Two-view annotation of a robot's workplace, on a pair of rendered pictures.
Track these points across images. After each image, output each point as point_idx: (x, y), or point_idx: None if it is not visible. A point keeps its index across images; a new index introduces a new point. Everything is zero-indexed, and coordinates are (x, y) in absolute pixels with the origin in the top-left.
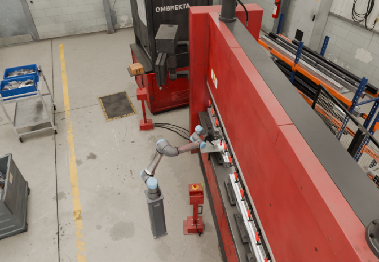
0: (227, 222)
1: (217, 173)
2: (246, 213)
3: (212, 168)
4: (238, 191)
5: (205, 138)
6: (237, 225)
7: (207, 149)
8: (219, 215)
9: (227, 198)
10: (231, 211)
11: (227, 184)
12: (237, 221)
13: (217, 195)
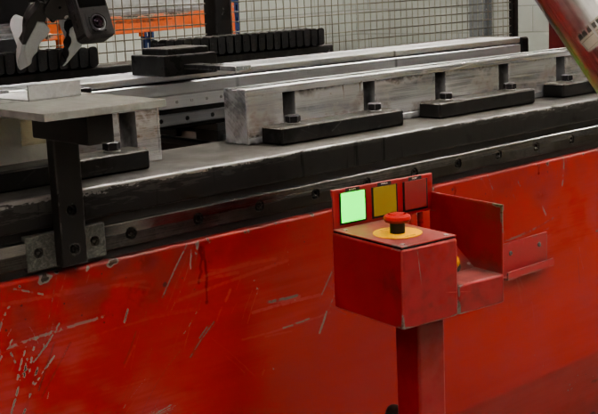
0: (476, 164)
1: (236, 158)
2: (419, 65)
3: (161, 236)
4: (330, 76)
5: None
6: (480, 110)
7: (98, 100)
8: (381, 355)
9: (376, 132)
10: (432, 121)
11: (300, 117)
12: (467, 98)
13: (327, 248)
